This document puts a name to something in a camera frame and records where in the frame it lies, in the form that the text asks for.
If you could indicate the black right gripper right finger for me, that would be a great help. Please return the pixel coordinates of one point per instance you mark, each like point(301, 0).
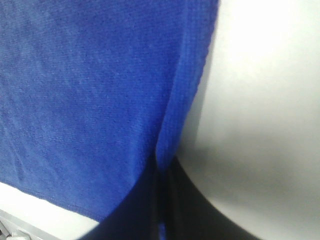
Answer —
point(188, 215)

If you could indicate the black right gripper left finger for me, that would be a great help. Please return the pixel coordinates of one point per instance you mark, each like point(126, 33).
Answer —
point(137, 216)

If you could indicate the blue towel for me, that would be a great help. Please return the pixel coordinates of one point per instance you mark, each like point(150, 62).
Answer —
point(89, 89)

